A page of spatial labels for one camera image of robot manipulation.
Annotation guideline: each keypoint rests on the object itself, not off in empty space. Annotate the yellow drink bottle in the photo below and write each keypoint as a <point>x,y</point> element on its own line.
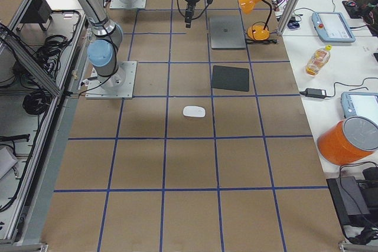
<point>318,60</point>

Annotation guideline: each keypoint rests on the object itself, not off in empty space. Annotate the black box device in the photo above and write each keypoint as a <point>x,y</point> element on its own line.
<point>355,201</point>

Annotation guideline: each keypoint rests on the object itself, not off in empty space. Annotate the black power adapter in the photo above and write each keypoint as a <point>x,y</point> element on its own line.
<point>314,93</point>

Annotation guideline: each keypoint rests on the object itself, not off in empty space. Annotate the grey closed laptop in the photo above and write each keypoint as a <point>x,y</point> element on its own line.
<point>226,33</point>

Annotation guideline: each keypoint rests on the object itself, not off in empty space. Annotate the orange cylindrical container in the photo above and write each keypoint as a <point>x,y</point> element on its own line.
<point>349,140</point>

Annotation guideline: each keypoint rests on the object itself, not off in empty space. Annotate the blue teach pendant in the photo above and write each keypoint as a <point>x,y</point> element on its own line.
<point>332,27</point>
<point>362,104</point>

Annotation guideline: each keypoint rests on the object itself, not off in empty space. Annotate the white computer mouse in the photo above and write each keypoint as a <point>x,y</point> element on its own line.
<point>194,111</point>

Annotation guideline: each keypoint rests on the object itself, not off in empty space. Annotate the black mousepad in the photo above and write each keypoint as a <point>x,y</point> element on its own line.
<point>230,78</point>

